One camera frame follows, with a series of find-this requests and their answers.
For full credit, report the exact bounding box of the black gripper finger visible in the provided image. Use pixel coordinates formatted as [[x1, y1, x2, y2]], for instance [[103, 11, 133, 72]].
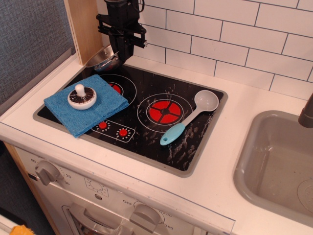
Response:
[[109, 34, 119, 53], [117, 37, 134, 64]]

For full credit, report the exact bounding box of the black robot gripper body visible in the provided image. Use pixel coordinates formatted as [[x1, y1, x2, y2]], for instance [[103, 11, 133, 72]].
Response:
[[96, 0, 146, 48]]

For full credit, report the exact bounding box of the silver steel pot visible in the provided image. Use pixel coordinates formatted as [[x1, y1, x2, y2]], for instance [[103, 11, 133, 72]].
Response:
[[86, 45, 121, 72]]

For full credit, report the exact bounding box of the blue folded cloth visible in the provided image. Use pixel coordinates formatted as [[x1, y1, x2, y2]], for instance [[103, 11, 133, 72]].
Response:
[[44, 74, 129, 138]]

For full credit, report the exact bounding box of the yellow cloth object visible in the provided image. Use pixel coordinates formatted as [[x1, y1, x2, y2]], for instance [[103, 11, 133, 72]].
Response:
[[10, 225, 35, 235]]

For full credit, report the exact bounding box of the white brown toy mushroom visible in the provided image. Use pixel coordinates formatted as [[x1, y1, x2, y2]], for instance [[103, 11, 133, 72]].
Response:
[[67, 84, 97, 110]]

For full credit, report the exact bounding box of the black toy stove top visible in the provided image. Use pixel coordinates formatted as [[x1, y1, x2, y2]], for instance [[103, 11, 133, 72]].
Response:
[[34, 65, 227, 177]]

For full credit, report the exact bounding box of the grey left timer knob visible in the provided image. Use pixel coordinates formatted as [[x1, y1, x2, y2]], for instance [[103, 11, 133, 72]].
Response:
[[35, 161, 60, 186]]

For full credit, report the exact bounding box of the grey right oven knob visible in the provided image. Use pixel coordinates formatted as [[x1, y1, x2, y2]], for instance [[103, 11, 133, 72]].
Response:
[[130, 204, 161, 233]]

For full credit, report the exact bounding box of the grey sink basin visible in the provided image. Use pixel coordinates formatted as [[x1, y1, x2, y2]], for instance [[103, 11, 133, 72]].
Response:
[[234, 110, 313, 227]]

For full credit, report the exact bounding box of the grey faucet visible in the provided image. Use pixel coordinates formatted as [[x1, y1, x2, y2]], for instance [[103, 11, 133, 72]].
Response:
[[298, 94, 313, 128]]

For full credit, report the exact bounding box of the light wooden post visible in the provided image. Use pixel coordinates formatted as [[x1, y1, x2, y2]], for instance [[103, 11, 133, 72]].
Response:
[[64, 0, 103, 65]]

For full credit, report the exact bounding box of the white spoon with blue handle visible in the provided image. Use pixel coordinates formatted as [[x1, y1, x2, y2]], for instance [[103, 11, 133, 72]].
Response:
[[160, 90, 219, 146]]

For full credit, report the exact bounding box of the oven door with handle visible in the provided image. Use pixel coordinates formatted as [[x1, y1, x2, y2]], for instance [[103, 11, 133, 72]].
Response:
[[61, 202, 196, 235]]

